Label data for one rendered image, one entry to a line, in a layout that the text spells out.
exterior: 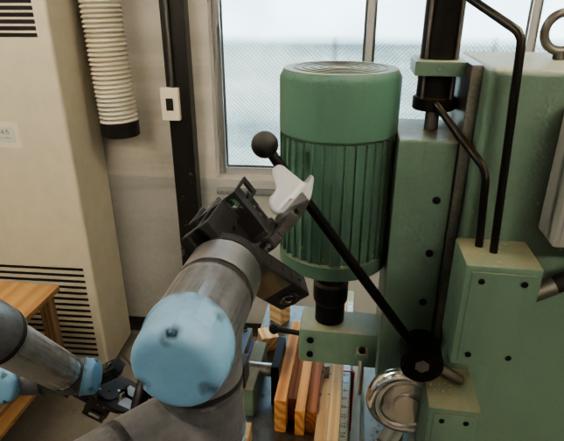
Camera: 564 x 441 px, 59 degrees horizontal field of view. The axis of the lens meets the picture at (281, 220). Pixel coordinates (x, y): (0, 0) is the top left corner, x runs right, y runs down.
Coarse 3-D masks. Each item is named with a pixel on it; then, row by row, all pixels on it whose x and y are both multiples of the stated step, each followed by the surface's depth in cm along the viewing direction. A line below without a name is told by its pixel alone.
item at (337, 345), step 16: (304, 320) 90; (352, 320) 90; (368, 320) 90; (304, 336) 88; (320, 336) 87; (336, 336) 87; (352, 336) 86; (368, 336) 86; (304, 352) 89; (320, 352) 89; (336, 352) 88; (352, 352) 88; (368, 352) 87
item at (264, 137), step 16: (256, 144) 63; (272, 144) 63; (272, 160) 64; (320, 224) 67; (336, 240) 67; (352, 256) 68; (368, 288) 69; (384, 304) 70; (400, 320) 72; (400, 336) 72; (416, 336) 73; (432, 336) 73; (400, 352) 73; (416, 352) 70; (432, 352) 70; (416, 368) 71; (432, 368) 71; (448, 368) 73
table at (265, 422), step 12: (300, 312) 121; (264, 324) 117; (288, 324) 117; (288, 336) 113; (264, 384) 99; (264, 396) 96; (264, 408) 93; (252, 420) 91; (264, 420) 91; (288, 420) 91; (252, 432) 88; (264, 432) 88; (276, 432) 88; (288, 432) 88
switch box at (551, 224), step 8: (560, 136) 60; (560, 144) 60; (560, 152) 60; (560, 160) 60; (552, 168) 62; (560, 168) 60; (552, 176) 62; (560, 176) 60; (552, 184) 62; (560, 184) 59; (552, 192) 62; (560, 192) 59; (544, 200) 64; (552, 200) 62; (560, 200) 59; (544, 208) 64; (552, 208) 61; (560, 208) 59; (544, 216) 64; (552, 216) 61; (560, 216) 59; (544, 224) 64; (552, 224) 61; (560, 224) 59; (544, 232) 63; (552, 232) 61; (560, 232) 60; (552, 240) 61; (560, 240) 60
